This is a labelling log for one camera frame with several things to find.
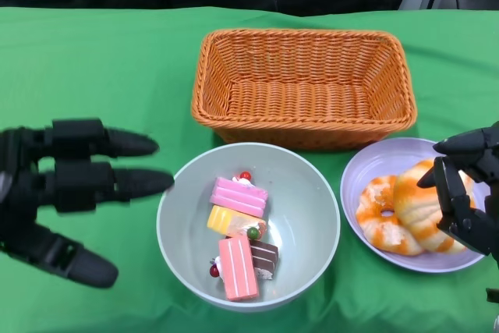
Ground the small pink striped cake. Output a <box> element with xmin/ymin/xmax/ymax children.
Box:
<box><xmin>210</xmin><ymin>175</ymin><xmax>270</xmax><ymax>218</ymax></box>

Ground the beige sugared cake piece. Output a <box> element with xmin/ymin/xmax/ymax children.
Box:
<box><xmin>229</xmin><ymin>214</ymin><xmax>267</xmax><ymax>239</ymax></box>

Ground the chocolate layered cake slice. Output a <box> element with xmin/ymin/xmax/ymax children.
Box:
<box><xmin>249</xmin><ymin>239</ymin><xmax>281</xmax><ymax>282</ymax></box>

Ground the orange-striped bread without dark hole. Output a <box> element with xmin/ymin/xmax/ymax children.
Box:
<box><xmin>355</xmin><ymin>175</ymin><xmax>426</xmax><ymax>257</ymax></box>

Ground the green tablecloth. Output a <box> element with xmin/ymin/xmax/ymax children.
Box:
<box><xmin>0</xmin><ymin>4</ymin><xmax>499</xmax><ymax>333</ymax></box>

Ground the large pink layered cake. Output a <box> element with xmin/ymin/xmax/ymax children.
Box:
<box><xmin>218</xmin><ymin>234</ymin><xmax>261</xmax><ymax>303</ymax></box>

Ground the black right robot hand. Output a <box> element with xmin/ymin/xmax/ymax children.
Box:
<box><xmin>416</xmin><ymin>120</ymin><xmax>499</xmax><ymax>260</ymax></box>

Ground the grey-green ribbed bowl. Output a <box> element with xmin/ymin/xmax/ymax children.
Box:
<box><xmin>156</xmin><ymin>142</ymin><xmax>341</xmax><ymax>313</ymax></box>

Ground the orange wicker basket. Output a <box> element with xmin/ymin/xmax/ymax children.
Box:
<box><xmin>190</xmin><ymin>27</ymin><xmax>418</xmax><ymax>151</ymax></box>

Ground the white round plate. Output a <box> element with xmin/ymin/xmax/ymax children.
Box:
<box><xmin>339</xmin><ymin>136</ymin><xmax>493</xmax><ymax>274</ymax></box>

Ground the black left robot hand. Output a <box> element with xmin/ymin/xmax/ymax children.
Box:
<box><xmin>0</xmin><ymin>117</ymin><xmax>175</xmax><ymax>289</ymax></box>

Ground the orange-striped bread with dark hole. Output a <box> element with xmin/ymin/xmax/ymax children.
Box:
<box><xmin>392</xmin><ymin>159</ymin><xmax>479</xmax><ymax>253</ymax></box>

